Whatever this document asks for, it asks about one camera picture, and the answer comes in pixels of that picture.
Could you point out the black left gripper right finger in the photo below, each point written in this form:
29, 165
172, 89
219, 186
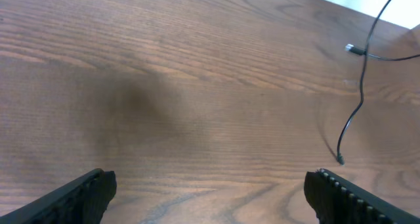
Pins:
338, 201

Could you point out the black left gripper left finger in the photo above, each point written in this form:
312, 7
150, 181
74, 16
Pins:
83, 200

